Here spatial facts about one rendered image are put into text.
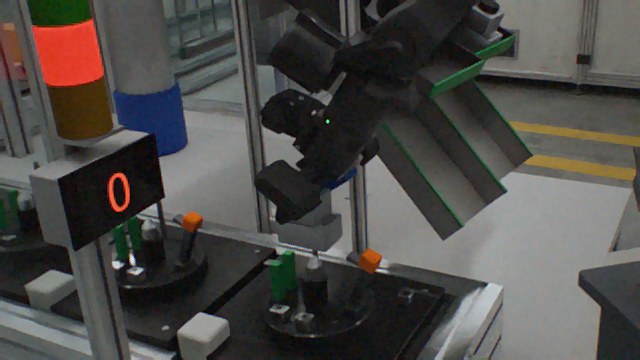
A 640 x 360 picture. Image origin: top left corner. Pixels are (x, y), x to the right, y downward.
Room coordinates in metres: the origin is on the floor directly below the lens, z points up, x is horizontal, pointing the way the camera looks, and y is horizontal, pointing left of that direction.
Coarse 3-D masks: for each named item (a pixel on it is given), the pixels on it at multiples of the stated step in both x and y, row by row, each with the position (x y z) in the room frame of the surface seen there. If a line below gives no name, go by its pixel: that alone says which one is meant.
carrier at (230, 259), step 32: (128, 224) 0.90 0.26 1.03; (160, 224) 0.93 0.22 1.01; (128, 256) 0.88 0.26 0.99; (160, 256) 0.86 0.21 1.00; (192, 256) 0.87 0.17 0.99; (224, 256) 0.90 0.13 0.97; (256, 256) 0.89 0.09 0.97; (128, 288) 0.81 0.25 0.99; (160, 288) 0.80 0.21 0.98; (192, 288) 0.82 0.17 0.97; (224, 288) 0.81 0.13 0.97; (128, 320) 0.76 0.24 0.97; (160, 320) 0.75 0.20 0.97
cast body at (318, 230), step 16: (320, 208) 0.72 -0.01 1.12; (272, 224) 0.76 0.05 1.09; (288, 224) 0.73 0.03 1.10; (304, 224) 0.72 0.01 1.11; (320, 224) 0.72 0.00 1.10; (336, 224) 0.73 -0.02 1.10; (288, 240) 0.73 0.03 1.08; (304, 240) 0.72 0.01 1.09; (320, 240) 0.71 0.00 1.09; (336, 240) 0.73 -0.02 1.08
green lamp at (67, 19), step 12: (36, 0) 0.62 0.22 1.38; (48, 0) 0.61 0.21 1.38; (60, 0) 0.62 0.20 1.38; (72, 0) 0.62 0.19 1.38; (84, 0) 0.63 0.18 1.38; (36, 12) 0.62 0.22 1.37; (48, 12) 0.61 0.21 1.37; (60, 12) 0.61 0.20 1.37; (72, 12) 0.62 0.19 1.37; (84, 12) 0.63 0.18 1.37; (36, 24) 0.62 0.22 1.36; (48, 24) 0.61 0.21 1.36; (60, 24) 0.61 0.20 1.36; (72, 24) 0.62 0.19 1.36
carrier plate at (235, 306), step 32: (256, 288) 0.81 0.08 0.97; (384, 288) 0.79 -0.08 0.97; (416, 288) 0.78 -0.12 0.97; (256, 320) 0.74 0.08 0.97; (384, 320) 0.72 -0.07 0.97; (416, 320) 0.71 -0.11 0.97; (224, 352) 0.68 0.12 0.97; (256, 352) 0.67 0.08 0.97; (288, 352) 0.67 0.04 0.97; (320, 352) 0.67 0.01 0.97; (352, 352) 0.66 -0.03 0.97; (384, 352) 0.66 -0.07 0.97
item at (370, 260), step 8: (368, 248) 0.71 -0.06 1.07; (352, 256) 0.71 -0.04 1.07; (360, 256) 0.71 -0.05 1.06; (368, 256) 0.69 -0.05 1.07; (376, 256) 0.70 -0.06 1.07; (360, 264) 0.70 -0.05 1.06; (368, 264) 0.69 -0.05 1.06; (376, 264) 0.69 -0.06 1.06; (360, 272) 0.70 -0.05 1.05; (368, 272) 0.69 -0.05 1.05; (360, 280) 0.70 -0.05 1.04; (368, 280) 0.70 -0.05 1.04; (360, 288) 0.70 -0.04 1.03; (352, 296) 0.71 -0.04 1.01; (360, 296) 0.70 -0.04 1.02; (352, 304) 0.70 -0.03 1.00
